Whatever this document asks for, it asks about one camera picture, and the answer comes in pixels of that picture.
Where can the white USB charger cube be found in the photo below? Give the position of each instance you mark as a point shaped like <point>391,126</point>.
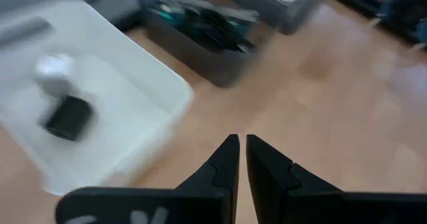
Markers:
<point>55,70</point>

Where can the white plastic bin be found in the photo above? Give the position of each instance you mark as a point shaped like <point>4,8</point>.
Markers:
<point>133,110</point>

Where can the large grey mesh bin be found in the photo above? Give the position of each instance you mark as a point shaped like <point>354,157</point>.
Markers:
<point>293,14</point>

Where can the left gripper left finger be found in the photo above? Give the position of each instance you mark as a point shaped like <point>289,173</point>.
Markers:
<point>200,204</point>

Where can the small black box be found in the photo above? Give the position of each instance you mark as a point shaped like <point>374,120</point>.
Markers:
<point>68,117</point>

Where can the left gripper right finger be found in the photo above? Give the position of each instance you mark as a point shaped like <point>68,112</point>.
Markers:
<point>300,204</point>

